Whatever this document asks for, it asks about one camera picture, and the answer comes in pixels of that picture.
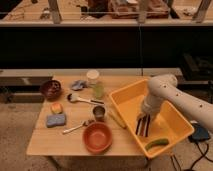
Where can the green pepper toy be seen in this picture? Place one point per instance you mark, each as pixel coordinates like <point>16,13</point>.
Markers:
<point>157,142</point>

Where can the crumpled blue cloth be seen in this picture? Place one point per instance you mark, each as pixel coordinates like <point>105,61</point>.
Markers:
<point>78,85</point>

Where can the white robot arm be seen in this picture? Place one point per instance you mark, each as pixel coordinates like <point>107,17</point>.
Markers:
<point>164,87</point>

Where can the blue box on floor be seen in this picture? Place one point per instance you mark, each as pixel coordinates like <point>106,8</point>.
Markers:
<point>200,133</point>

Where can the green translucent cup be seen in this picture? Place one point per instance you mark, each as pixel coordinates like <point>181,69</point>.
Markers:
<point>98,90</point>

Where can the white lidded jar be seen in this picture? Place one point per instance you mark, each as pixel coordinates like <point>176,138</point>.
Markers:
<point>92,76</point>

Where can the dark purple bowl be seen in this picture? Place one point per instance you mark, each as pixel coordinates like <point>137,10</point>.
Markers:
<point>51,89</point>

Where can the wooden table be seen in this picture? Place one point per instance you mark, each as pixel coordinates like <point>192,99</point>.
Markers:
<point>51,142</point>

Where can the small metal cup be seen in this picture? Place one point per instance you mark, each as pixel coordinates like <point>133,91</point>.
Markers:
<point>99,113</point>

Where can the blue sponge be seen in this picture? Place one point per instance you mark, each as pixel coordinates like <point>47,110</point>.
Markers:
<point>55,120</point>

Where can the white handled brush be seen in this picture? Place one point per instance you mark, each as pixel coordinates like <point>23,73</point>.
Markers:
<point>74,97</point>

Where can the orange bowl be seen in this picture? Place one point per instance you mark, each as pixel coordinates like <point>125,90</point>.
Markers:
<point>97,137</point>

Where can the yellow plastic tray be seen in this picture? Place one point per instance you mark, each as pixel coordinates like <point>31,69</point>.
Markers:
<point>169,124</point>

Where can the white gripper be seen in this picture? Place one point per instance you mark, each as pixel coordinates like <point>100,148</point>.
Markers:
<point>150,105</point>

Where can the metal spoon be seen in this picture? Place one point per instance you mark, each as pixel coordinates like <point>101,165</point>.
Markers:
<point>83,124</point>

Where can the yellow banana toy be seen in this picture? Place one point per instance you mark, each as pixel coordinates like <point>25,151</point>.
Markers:
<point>117,119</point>

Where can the small orange fruit toy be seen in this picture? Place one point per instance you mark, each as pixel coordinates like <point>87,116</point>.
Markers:
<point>56,108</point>

